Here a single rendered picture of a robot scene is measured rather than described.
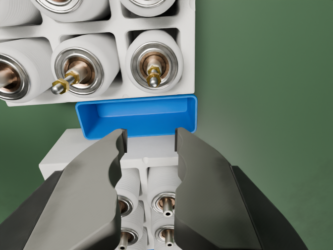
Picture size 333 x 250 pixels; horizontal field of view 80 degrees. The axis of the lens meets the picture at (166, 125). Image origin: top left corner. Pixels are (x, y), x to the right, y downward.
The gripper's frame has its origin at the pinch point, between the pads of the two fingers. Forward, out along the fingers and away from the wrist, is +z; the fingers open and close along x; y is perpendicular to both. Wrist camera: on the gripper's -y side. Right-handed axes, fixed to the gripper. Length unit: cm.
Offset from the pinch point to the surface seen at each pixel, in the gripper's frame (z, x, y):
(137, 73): 20.9, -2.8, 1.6
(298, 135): 46, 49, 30
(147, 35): 21.8, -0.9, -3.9
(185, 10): 28.3, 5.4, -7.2
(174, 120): 41.0, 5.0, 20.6
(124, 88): 28.3, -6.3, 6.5
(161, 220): 22.0, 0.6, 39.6
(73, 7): 20.8, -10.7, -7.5
